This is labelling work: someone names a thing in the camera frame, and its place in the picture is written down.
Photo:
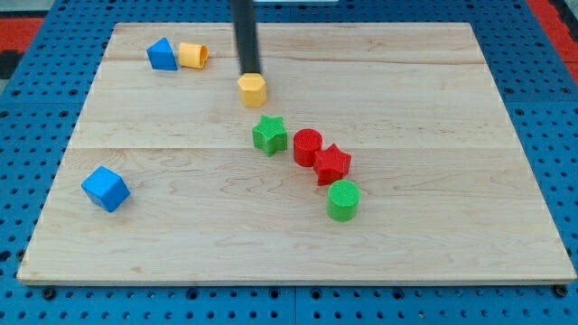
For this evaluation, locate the yellow hexagon block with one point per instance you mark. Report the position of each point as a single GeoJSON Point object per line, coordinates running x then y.
{"type": "Point", "coordinates": [252, 90]}

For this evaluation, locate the yellow heart block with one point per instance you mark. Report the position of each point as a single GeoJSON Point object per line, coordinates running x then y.
{"type": "Point", "coordinates": [192, 55]}

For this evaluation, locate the red cylinder block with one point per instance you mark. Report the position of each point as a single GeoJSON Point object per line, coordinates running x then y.
{"type": "Point", "coordinates": [306, 143]}

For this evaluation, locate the green star block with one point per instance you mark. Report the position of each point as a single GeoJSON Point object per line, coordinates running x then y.
{"type": "Point", "coordinates": [270, 135]}

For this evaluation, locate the red star block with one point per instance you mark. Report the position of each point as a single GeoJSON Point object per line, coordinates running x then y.
{"type": "Point", "coordinates": [331, 164]}

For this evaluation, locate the green cylinder block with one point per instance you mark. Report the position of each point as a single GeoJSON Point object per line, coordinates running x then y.
{"type": "Point", "coordinates": [343, 198]}

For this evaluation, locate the wooden board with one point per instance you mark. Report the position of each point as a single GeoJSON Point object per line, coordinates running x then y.
{"type": "Point", "coordinates": [447, 196]}

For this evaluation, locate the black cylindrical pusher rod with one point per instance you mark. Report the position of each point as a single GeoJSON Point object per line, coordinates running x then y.
{"type": "Point", "coordinates": [243, 16]}

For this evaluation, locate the blue triangle block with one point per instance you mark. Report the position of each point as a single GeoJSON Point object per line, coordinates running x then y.
{"type": "Point", "coordinates": [161, 56]}

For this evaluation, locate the blue cube block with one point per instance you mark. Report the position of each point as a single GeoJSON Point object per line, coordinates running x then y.
{"type": "Point", "coordinates": [106, 189]}

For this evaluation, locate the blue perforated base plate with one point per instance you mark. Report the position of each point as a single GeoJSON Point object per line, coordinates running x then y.
{"type": "Point", "coordinates": [43, 98]}

